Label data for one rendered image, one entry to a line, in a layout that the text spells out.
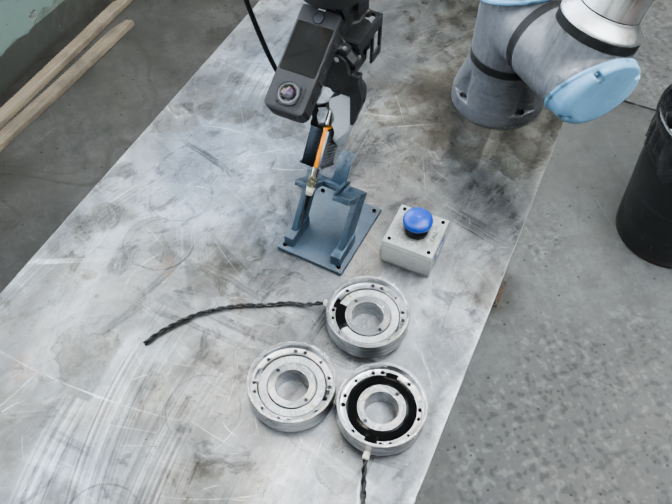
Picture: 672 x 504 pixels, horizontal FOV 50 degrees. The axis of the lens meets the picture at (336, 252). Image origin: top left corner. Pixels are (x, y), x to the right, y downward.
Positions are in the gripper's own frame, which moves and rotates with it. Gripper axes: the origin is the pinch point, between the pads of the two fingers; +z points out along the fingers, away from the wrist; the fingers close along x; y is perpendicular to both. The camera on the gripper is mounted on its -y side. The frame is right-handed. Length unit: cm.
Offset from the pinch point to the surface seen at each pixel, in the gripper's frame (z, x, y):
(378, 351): 16.7, -15.0, -14.5
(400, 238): 15.1, -10.7, 1.3
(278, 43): 19.6, 27.5, 34.2
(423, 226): 12.3, -13.2, 2.5
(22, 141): 99, 130, 43
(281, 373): 16.7, -6.0, -22.6
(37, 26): 89, 153, 81
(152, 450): 19.5, 3.1, -36.8
